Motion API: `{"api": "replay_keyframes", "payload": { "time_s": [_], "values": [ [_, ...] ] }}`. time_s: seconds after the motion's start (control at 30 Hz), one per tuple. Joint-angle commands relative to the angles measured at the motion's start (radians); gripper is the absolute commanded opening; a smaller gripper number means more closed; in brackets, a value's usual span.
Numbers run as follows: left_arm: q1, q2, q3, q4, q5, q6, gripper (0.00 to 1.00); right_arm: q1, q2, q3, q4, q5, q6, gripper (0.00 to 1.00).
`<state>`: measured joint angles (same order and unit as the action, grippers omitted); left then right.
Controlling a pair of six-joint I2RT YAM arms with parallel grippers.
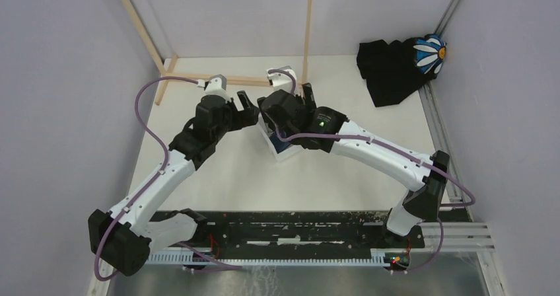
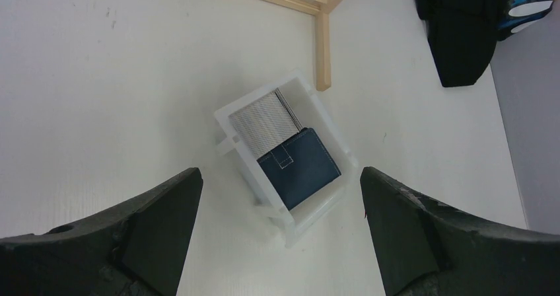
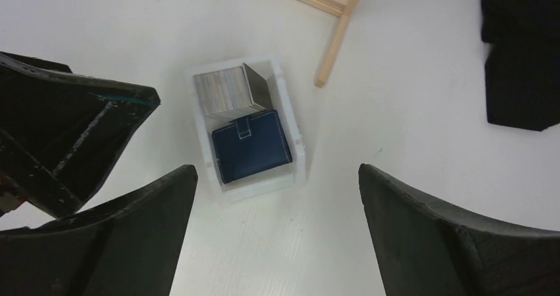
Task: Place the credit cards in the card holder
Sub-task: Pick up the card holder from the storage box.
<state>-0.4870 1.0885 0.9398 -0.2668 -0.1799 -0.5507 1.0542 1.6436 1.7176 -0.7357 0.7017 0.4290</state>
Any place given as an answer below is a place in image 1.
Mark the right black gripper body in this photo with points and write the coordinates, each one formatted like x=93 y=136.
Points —
x=300 y=101

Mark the blue leather card holder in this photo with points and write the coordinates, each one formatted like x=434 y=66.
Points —
x=278 y=145

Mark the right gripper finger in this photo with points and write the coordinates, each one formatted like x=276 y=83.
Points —
x=308 y=96
x=268 y=129

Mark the white slotted cable duct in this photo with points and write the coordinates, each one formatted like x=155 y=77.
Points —
x=185 y=257

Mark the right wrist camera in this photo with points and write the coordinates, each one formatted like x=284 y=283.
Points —
x=283 y=79

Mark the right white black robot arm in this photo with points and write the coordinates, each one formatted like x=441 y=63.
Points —
x=423 y=176

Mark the aluminium rail frame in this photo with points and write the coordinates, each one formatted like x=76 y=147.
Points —
x=462 y=234

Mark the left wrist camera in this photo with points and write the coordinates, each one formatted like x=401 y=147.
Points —
x=217 y=85

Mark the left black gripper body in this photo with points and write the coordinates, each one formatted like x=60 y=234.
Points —
x=230 y=121

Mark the black cloth with daisy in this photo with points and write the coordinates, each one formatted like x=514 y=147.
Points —
x=393 y=71

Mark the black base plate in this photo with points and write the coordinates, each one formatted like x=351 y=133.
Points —
x=298 y=235

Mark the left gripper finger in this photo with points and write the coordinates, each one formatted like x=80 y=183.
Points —
x=244 y=100
x=248 y=116

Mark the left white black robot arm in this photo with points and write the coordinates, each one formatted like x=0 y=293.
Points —
x=125 y=235

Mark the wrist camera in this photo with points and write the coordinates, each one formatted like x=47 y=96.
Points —
x=283 y=79
x=217 y=85

